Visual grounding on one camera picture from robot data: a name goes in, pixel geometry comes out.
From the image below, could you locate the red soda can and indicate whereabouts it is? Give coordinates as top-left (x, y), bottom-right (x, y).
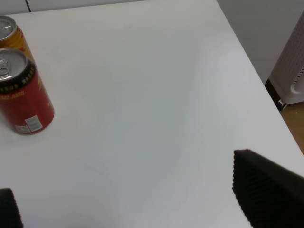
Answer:
top-left (0, 48), bottom-right (55, 134)

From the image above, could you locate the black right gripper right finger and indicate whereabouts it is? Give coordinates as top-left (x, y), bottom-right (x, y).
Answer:
top-left (232, 150), bottom-right (304, 228)

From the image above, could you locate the white perforated appliance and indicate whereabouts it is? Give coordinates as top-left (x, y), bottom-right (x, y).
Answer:
top-left (268, 15), bottom-right (304, 105)

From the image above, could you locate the gold energy drink can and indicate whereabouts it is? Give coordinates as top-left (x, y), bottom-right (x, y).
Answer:
top-left (0, 16), bottom-right (35, 62)

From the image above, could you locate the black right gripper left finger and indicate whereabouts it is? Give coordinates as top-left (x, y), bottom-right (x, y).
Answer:
top-left (0, 188), bottom-right (23, 228)

